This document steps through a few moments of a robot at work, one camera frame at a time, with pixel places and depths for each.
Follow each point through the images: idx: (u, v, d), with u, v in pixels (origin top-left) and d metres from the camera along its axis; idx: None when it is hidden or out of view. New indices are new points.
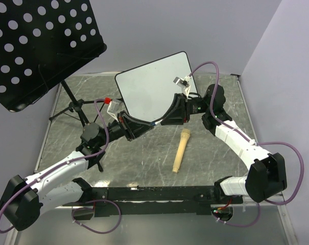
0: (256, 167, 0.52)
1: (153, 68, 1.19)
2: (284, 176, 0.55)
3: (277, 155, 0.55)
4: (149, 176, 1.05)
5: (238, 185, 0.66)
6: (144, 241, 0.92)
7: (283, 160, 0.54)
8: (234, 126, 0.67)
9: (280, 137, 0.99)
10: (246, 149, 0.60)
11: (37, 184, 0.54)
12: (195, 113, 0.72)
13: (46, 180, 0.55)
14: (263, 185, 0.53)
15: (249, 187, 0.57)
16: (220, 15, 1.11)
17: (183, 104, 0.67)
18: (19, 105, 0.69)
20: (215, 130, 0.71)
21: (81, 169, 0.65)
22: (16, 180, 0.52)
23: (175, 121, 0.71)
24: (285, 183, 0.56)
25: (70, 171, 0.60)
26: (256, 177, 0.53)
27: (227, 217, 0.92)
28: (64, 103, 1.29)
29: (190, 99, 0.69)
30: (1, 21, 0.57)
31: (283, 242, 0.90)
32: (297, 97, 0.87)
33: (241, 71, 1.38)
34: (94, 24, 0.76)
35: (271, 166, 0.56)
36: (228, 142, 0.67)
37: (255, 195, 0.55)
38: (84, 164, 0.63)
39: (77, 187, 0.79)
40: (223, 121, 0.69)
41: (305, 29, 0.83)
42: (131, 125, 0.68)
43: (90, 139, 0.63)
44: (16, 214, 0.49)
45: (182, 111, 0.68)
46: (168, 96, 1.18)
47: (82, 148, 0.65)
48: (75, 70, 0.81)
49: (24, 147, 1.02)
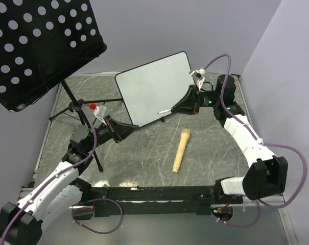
0: (256, 166, 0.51)
1: (155, 67, 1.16)
2: (283, 180, 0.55)
3: (281, 158, 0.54)
4: (149, 176, 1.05)
5: (237, 184, 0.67)
6: (144, 241, 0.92)
7: (286, 164, 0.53)
8: (244, 122, 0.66)
9: (280, 137, 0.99)
10: (251, 147, 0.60)
11: (30, 205, 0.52)
12: (205, 105, 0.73)
13: (39, 199, 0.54)
14: (259, 185, 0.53)
15: (245, 185, 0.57)
16: (220, 15, 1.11)
17: (193, 95, 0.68)
18: (18, 105, 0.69)
20: (224, 122, 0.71)
21: (73, 178, 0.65)
22: (8, 207, 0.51)
23: (185, 111, 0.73)
24: (283, 187, 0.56)
25: (61, 183, 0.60)
26: (254, 177, 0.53)
27: (227, 217, 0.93)
28: (64, 102, 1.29)
29: (202, 91, 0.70)
30: (1, 21, 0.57)
31: (283, 242, 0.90)
32: (297, 98, 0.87)
33: (240, 71, 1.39)
34: (94, 24, 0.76)
35: (274, 169, 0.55)
36: (235, 137, 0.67)
37: (250, 194, 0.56)
38: (74, 173, 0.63)
39: (76, 190, 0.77)
40: (235, 115, 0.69)
41: (305, 29, 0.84)
42: (118, 128, 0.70)
43: (81, 140, 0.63)
44: (19, 237, 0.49)
45: (192, 102, 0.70)
46: (168, 96, 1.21)
47: (69, 156, 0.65)
48: (75, 70, 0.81)
49: (24, 147, 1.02)
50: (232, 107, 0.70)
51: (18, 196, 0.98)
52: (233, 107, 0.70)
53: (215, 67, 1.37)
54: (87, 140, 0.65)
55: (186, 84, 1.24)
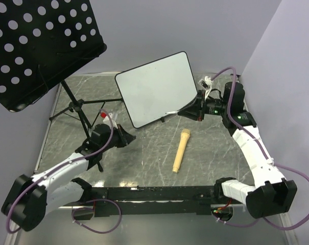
0: (263, 189, 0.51)
1: (156, 67, 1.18)
2: (289, 203, 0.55)
3: (290, 183, 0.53)
4: (150, 176, 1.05)
5: (239, 192, 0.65)
6: (144, 241, 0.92)
7: (295, 189, 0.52)
8: (256, 137, 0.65)
9: (280, 137, 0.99)
10: (260, 167, 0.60)
11: (43, 180, 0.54)
12: (211, 114, 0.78)
13: (52, 177, 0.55)
14: (264, 206, 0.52)
15: (250, 202, 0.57)
16: (220, 15, 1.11)
17: (198, 103, 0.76)
18: (18, 105, 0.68)
20: (234, 131, 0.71)
21: (82, 170, 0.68)
22: (22, 179, 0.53)
23: (191, 117, 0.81)
24: (287, 207, 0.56)
25: (72, 170, 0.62)
26: (260, 199, 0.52)
27: (227, 217, 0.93)
28: (64, 102, 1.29)
29: (210, 100, 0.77)
30: (1, 21, 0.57)
31: (283, 242, 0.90)
32: (296, 97, 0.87)
33: (240, 71, 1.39)
34: (94, 24, 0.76)
35: (281, 191, 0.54)
36: (244, 150, 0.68)
37: (253, 211, 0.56)
38: (85, 164, 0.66)
39: (77, 186, 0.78)
40: (244, 125, 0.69)
41: (305, 30, 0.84)
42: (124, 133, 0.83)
43: (101, 133, 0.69)
44: (24, 211, 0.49)
45: (198, 109, 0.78)
46: (168, 96, 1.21)
47: (81, 150, 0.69)
48: (75, 70, 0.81)
49: (24, 147, 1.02)
50: (242, 117, 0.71)
51: None
52: (244, 117, 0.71)
53: (215, 67, 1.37)
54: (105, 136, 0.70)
55: (186, 84, 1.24)
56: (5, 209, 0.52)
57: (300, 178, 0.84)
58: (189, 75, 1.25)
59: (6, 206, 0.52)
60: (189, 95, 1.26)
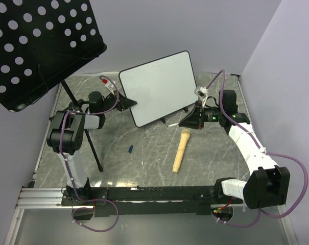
0: (257, 174, 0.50)
1: (157, 66, 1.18)
2: (285, 192, 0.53)
3: (283, 169, 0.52)
4: (149, 176, 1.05)
5: (237, 188, 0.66)
6: (144, 241, 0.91)
7: (289, 175, 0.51)
8: (249, 130, 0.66)
9: (279, 136, 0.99)
10: (254, 155, 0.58)
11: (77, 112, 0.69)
12: (210, 121, 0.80)
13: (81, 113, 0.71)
14: (258, 193, 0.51)
15: (246, 194, 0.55)
16: (220, 15, 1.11)
17: (197, 112, 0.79)
18: (18, 105, 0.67)
20: (230, 129, 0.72)
21: (94, 125, 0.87)
22: (60, 112, 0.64)
23: (191, 126, 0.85)
24: (284, 198, 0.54)
25: (89, 120, 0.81)
26: (254, 186, 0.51)
27: (227, 217, 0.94)
28: (64, 102, 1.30)
29: (206, 108, 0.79)
30: (1, 21, 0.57)
31: (284, 242, 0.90)
32: (296, 95, 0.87)
33: (241, 71, 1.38)
34: (94, 24, 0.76)
35: (275, 179, 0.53)
36: (239, 144, 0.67)
37: (250, 203, 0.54)
38: (95, 120, 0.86)
39: (84, 175, 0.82)
40: (239, 122, 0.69)
41: (305, 29, 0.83)
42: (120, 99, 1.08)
43: (96, 101, 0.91)
44: (72, 130, 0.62)
45: (197, 117, 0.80)
46: (168, 97, 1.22)
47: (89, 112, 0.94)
48: (75, 70, 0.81)
49: (24, 147, 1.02)
50: (237, 116, 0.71)
51: (18, 196, 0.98)
52: (239, 116, 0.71)
53: (214, 67, 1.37)
54: (100, 99, 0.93)
55: (186, 84, 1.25)
56: (49, 138, 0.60)
57: (299, 177, 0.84)
58: (190, 75, 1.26)
59: (51, 136, 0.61)
60: (189, 95, 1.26)
